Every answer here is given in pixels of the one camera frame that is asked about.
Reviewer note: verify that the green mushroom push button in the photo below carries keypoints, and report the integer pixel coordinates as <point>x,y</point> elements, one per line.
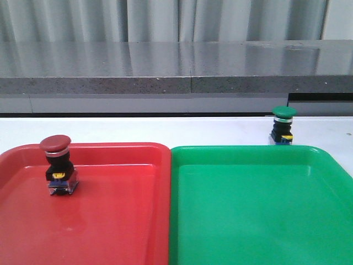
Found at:
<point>281,131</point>

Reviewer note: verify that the red mushroom push button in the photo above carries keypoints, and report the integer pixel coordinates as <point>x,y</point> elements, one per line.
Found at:
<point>61,175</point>

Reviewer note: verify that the green plastic tray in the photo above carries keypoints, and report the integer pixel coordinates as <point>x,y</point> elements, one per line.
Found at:
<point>259,205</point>

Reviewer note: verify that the red plastic tray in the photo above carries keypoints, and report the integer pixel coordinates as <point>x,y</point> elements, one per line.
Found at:
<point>118,214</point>

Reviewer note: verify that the grey stone counter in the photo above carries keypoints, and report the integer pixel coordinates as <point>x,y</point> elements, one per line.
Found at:
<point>183,79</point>

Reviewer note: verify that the white pleated curtain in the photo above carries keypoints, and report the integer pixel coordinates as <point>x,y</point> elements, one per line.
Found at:
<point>161,21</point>

